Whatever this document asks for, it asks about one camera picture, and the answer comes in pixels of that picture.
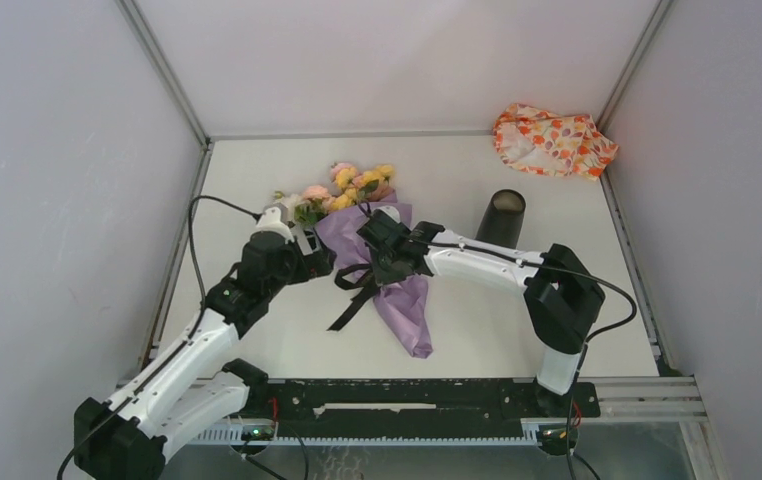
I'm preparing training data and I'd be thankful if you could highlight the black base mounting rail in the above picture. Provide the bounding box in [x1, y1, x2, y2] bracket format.
[233, 378, 602, 437]

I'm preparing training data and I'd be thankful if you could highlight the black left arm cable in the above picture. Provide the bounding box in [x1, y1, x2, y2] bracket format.
[186, 194, 264, 313]

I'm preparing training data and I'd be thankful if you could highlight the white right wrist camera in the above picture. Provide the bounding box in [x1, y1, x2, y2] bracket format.
[378, 205, 401, 222]

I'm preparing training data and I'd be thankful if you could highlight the flower bouquet purple paper wrap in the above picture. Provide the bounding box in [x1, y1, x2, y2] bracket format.
[272, 162, 433, 359]

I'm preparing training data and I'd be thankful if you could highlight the orange floral fabric bag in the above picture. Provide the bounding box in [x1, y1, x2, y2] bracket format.
[492, 103, 619, 181]

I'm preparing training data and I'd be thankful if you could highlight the dark cylindrical vase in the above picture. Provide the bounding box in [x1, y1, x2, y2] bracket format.
[475, 189, 526, 249]

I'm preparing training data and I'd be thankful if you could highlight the black ribbon with gold text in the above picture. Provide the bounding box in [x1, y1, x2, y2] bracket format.
[326, 263, 382, 333]

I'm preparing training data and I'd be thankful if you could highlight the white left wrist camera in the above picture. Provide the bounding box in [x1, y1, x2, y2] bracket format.
[255, 203, 294, 242]

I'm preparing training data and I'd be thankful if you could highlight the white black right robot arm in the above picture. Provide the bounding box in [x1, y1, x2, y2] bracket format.
[357, 211, 606, 416]

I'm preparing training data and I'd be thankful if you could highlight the white slotted cable duct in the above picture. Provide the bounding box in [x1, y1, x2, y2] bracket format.
[188, 423, 542, 447]

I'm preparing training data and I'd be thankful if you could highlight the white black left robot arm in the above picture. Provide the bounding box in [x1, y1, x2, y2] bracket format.
[63, 230, 336, 479]

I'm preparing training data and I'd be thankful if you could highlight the aluminium corner frame profile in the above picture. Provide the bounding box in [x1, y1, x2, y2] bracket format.
[115, 0, 213, 148]

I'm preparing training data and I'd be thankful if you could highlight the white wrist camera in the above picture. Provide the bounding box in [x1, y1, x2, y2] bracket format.
[255, 203, 294, 242]
[378, 205, 401, 222]

